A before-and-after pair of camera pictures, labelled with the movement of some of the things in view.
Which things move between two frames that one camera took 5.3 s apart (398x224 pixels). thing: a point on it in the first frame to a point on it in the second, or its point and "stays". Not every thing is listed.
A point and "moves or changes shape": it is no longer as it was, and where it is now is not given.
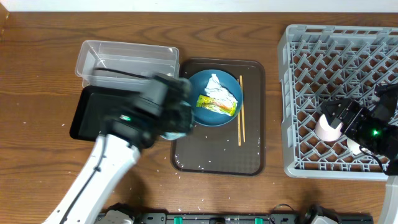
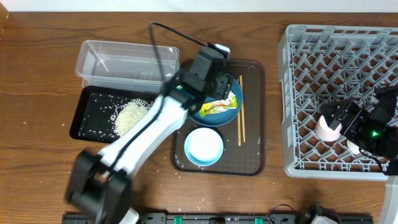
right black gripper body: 362,128 stays
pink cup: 325,130 stays
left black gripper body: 176,120 to 221,86
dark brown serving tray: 237,149 stays
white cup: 355,147 stays
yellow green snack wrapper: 209,102 moves or changes shape
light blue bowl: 173,135 moves or changes shape
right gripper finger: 334,109 stays
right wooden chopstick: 242,107 stays
